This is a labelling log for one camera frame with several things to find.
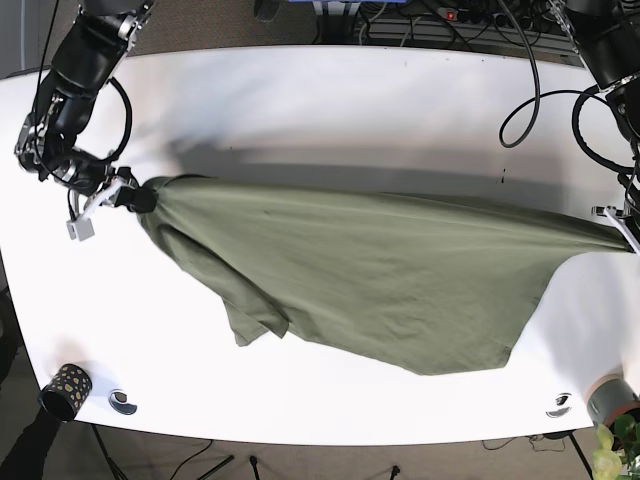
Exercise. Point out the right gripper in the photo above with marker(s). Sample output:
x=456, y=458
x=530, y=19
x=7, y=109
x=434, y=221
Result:
x=119, y=189

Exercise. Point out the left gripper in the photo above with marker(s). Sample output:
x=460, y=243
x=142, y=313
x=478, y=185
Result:
x=622, y=220

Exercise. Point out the olive green T-shirt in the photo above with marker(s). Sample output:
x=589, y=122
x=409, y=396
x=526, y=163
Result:
x=431, y=284

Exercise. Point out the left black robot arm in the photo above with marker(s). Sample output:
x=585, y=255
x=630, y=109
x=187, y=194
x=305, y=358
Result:
x=605, y=35

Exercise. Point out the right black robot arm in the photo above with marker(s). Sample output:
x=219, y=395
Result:
x=102, y=35

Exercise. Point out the grey plant pot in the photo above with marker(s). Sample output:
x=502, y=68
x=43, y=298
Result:
x=609, y=398

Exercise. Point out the right metal table grommet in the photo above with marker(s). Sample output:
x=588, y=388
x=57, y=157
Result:
x=560, y=405

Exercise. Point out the metal table grommet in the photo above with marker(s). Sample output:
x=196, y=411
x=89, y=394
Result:
x=119, y=401
x=560, y=405

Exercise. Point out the left metal table grommet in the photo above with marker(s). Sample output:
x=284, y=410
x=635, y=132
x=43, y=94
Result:
x=119, y=401

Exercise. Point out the black floral cup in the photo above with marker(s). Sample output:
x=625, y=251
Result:
x=66, y=392

